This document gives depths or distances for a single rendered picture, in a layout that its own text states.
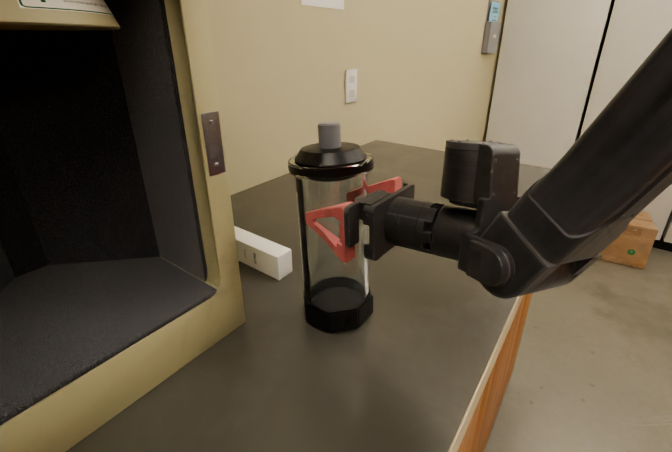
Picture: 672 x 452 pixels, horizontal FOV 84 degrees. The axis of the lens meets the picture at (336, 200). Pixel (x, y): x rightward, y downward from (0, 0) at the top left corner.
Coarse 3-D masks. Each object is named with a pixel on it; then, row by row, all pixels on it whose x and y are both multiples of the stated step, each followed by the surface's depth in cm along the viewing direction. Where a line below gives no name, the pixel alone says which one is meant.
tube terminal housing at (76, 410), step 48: (192, 0) 36; (192, 48) 37; (192, 96) 41; (192, 144) 42; (240, 288) 50; (192, 336) 45; (96, 384) 37; (144, 384) 41; (0, 432) 31; (48, 432) 34
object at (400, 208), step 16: (400, 192) 44; (368, 208) 39; (384, 208) 41; (400, 208) 41; (416, 208) 40; (432, 208) 40; (384, 224) 42; (400, 224) 40; (416, 224) 39; (432, 224) 39; (384, 240) 42; (400, 240) 41; (416, 240) 40; (368, 256) 41
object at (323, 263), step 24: (312, 168) 42; (336, 168) 42; (312, 192) 44; (336, 192) 44; (360, 192) 45; (312, 240) 47; (360, 240) 47; (312, 264) 48; (336, 264) 47; (360, 264) 48; (312, 288) 49; (336, 288) 48; (360, 288) 49
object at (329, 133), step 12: (324, 132) 45; (336, 132) 45; (312, 144) 49; (324, 144) 45; (336, 144) 45; (348, 144) 47; (300, 156) 45; (312, 156) 43; (324, 156) 43; (336, 156) 43; (348, 156) 43; (360, 156) 45
